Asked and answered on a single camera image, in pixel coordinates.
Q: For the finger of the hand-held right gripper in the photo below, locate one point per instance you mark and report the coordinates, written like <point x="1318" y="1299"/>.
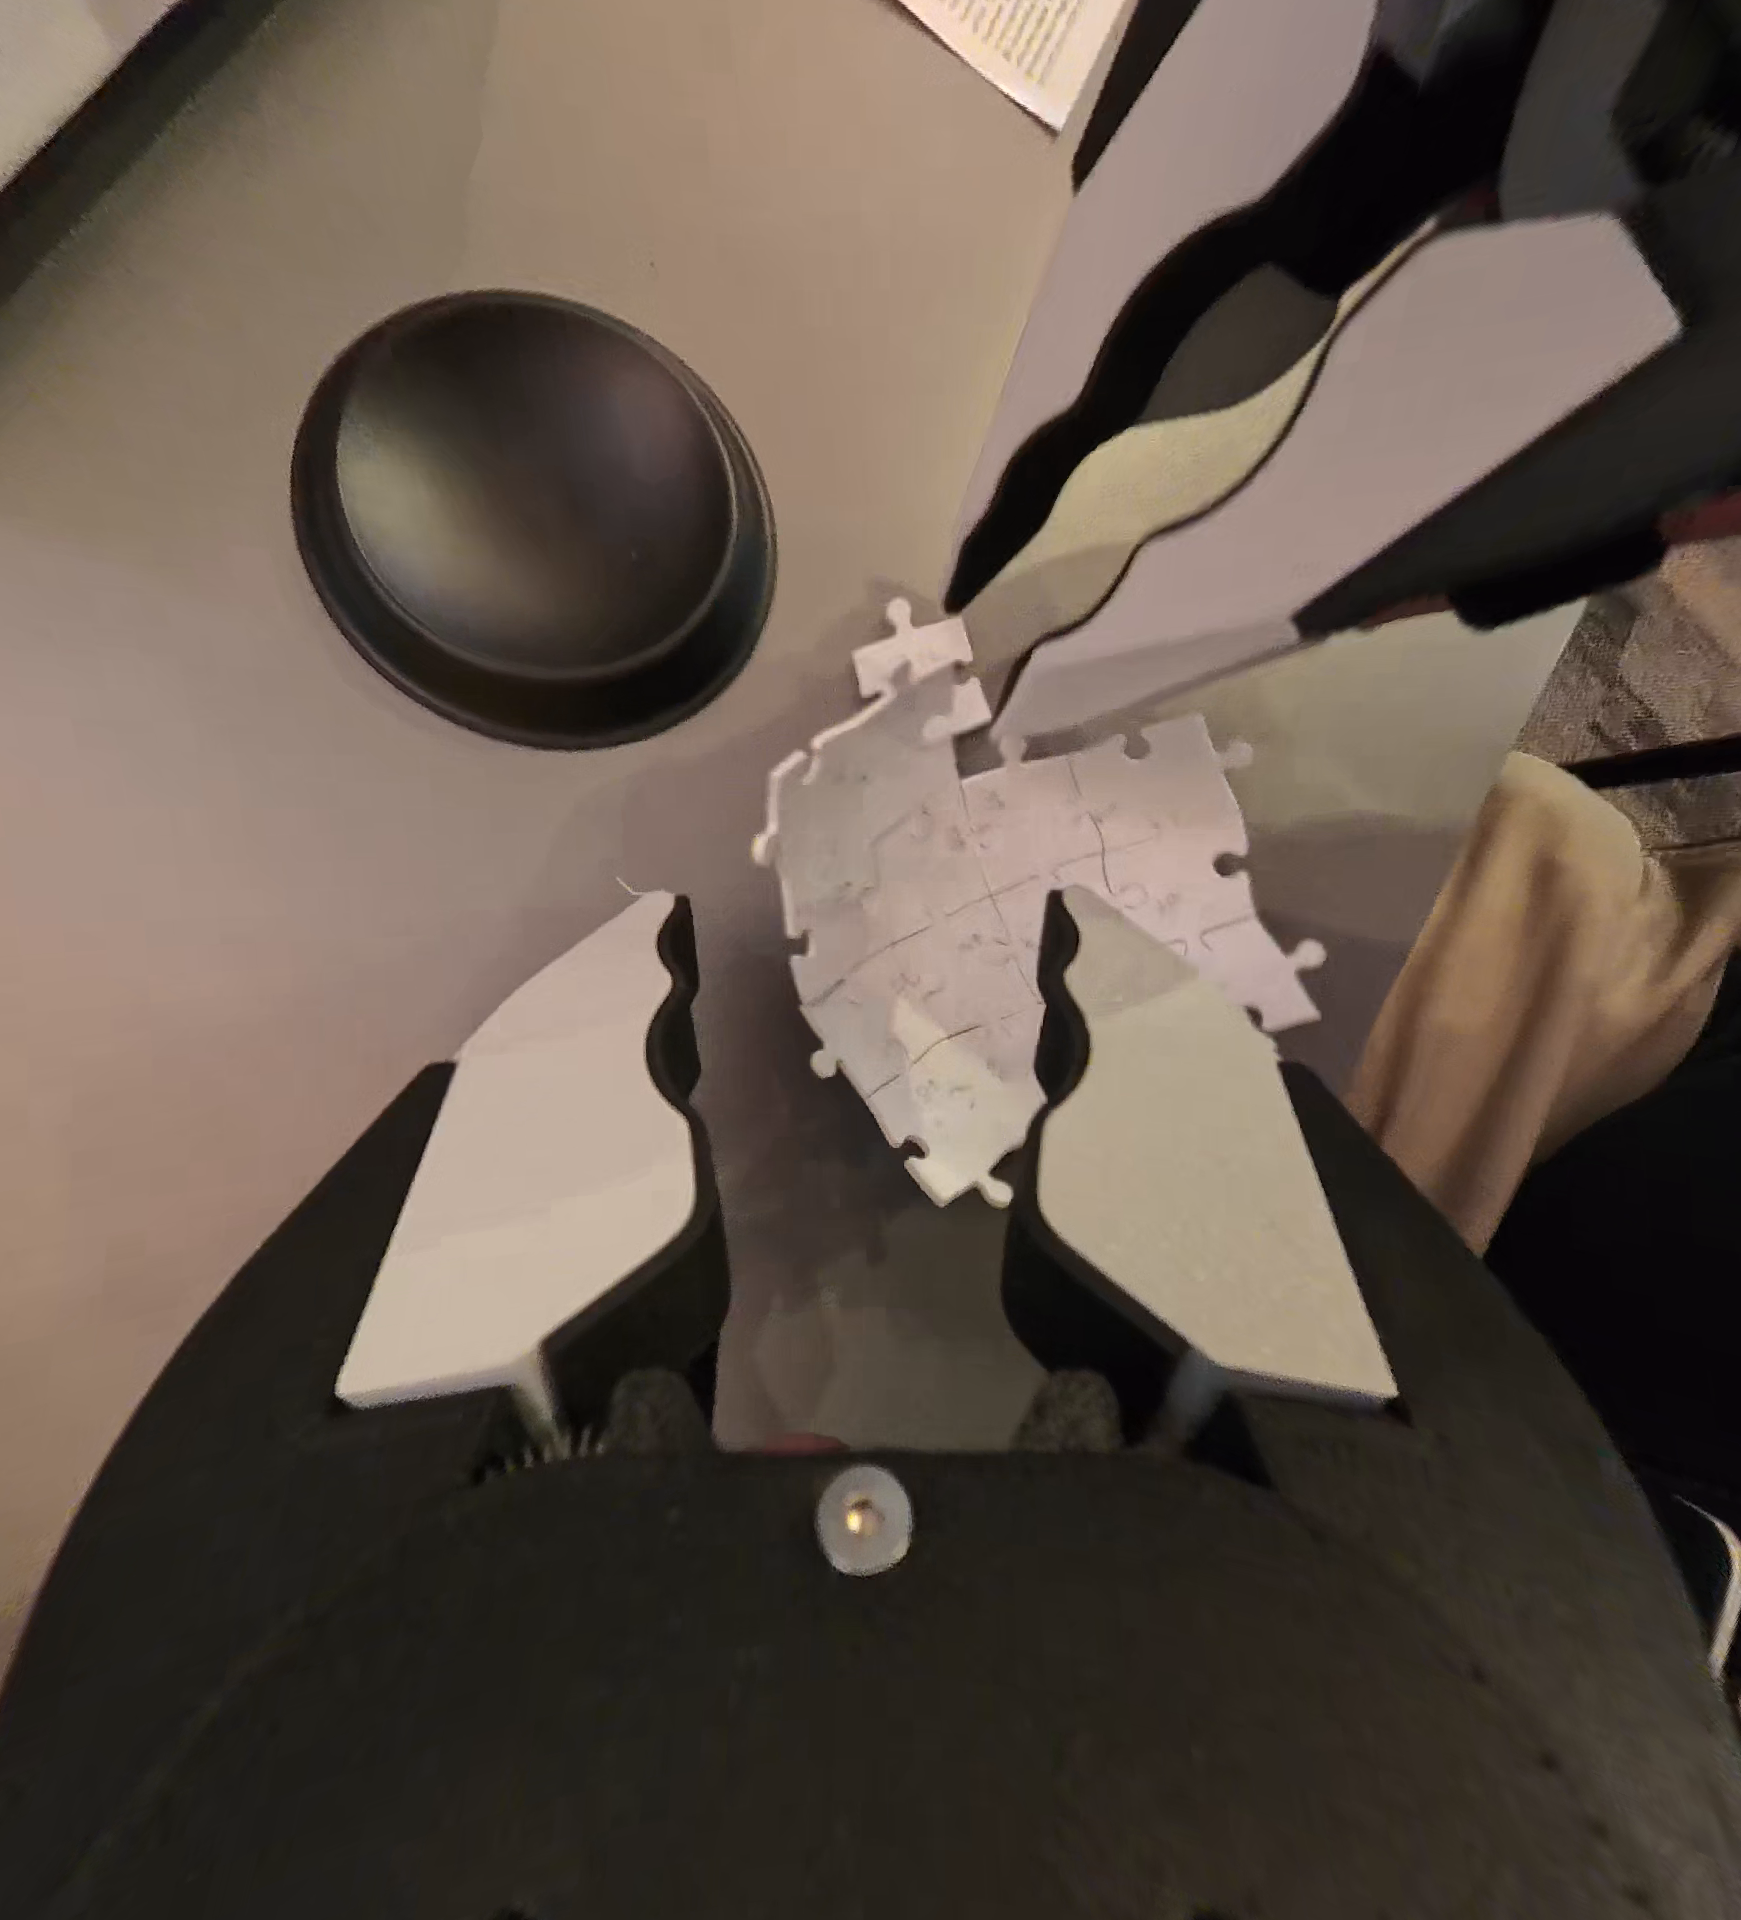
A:
<point x="1424" y="436"/>
<point x="1186" y="211"/>

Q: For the person's beige trouser leg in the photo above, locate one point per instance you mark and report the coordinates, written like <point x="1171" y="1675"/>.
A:
<point x="1545" y="959"/>

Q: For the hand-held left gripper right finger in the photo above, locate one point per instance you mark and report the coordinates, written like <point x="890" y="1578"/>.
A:
<point x="1200" y="1184"/>

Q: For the black chair leg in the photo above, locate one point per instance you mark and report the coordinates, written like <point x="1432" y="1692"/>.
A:
<point x="1695" y="757"/>

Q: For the printed paper sheet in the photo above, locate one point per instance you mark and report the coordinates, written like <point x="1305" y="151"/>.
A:
<point x="1027" y="45"/>

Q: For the white puzzle ball section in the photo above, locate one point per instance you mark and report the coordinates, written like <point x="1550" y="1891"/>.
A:
<point x="1019" y="929"/>

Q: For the person's black top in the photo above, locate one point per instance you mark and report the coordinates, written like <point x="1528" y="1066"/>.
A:
<point x="1680" y="1275"/>

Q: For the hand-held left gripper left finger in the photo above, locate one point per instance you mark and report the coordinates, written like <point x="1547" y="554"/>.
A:
<point x="540" y="1184"/>

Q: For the white puzzle piece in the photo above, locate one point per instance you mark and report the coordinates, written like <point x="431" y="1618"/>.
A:
<point x="920" y="654"/>

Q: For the black round dome base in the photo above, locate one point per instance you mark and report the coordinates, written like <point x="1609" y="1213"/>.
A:
<point x="533" y="518"/>

